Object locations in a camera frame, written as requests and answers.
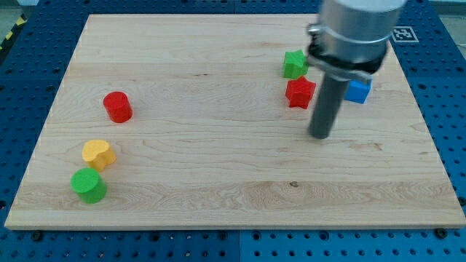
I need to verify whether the grey pusher rod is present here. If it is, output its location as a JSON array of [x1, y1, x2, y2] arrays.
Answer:
[[308, 74, 350, 139]]

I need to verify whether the blue cube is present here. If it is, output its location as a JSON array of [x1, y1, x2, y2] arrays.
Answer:
[[344, 80, 372, 104]]

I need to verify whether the red star block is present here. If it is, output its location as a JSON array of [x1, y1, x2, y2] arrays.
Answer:
[[285, 76, 317, 109]]

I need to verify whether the green star block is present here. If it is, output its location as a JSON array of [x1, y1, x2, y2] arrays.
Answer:
[[283, 50, 309, 79]]

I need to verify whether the white fiducial marker tag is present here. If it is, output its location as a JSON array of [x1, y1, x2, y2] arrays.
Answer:
[[392, 25, 419, 43]]

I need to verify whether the wooden board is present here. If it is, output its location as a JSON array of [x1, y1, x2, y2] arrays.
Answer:
[[5, 15, 465, 230]]

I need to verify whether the red cylinder block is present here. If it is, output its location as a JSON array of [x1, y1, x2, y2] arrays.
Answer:
[[103, 91, 133, 123]]

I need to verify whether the yellow heart block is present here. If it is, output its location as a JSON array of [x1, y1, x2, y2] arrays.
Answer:
[[82, 140, 117, 172]]

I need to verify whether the green cylinder block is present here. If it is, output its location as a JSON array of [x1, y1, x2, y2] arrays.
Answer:
[[70, 167, 107, 204]]

